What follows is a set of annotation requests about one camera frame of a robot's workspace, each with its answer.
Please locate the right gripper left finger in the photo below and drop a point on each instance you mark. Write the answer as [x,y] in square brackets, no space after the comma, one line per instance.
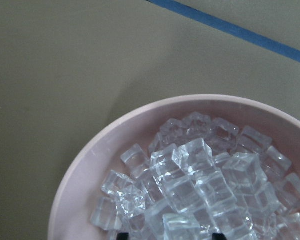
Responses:
[122,236]

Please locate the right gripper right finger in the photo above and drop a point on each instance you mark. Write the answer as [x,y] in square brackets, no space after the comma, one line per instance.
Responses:
[218,236]

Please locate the pile of ice cubes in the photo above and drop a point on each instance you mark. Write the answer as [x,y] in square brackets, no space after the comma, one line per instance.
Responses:
[199,178]

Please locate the pink bowl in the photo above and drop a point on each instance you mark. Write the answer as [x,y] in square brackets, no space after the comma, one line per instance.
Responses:
[80,188]

